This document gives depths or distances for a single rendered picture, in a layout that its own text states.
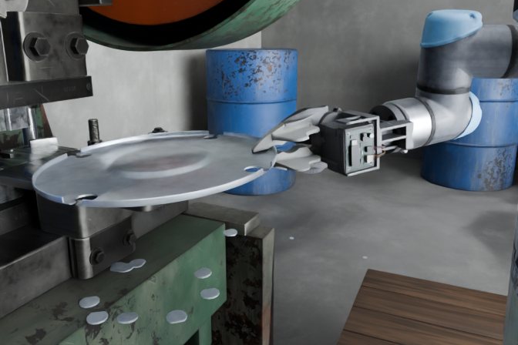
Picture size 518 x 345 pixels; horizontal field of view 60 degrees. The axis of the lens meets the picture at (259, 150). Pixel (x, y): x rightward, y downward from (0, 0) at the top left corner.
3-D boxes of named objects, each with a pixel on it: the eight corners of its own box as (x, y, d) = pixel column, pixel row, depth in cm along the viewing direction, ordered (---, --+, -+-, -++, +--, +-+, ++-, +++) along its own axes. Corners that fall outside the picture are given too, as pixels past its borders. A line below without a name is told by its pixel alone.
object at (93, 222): (217, 259, 62) (215, 165, 58) (153, 314, 49) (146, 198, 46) (82, 227, 72) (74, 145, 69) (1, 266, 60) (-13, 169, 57)
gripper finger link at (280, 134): (268, 135, 52) (333, 124, 56) (246, 127, 57) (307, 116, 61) (270, 161, 53) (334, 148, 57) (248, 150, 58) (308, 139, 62)
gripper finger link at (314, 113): (284, 112, 58) (341, 103, 61) (279, 111, 59) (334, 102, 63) (286, 148, 59) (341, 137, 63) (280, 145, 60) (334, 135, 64)
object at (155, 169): (-27, 192, 49) (-29, 185, 49) (139, 132, 75) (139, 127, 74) (202, 224, 38) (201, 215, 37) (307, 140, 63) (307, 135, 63)
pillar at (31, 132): (44, 165, 76) (34, 82, 73) (33, 169, 74) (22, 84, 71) (35, 164, 77) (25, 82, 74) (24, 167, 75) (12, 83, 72)
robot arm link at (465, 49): (498, 8, 66) (485, 82, 70) (418, 8, 67) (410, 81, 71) (520, 13, 58) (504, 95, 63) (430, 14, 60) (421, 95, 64)
